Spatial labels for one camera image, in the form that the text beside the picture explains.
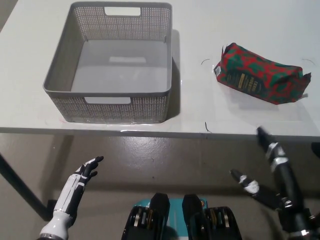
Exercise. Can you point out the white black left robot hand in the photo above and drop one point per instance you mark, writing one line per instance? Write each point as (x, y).
(76, 185)

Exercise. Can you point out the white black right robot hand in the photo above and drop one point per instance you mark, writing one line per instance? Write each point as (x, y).
(287, 180)

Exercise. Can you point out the red green coffee bean bag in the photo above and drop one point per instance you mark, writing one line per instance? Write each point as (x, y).
(260, 72)

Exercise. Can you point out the black table foot plate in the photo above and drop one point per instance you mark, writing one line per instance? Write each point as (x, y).
(53, 203)

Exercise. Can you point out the black teal robot body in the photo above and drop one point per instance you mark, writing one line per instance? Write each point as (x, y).
(160, 220)

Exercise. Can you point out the grey perforated plastic basket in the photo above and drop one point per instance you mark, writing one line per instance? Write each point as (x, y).
(117, 61)

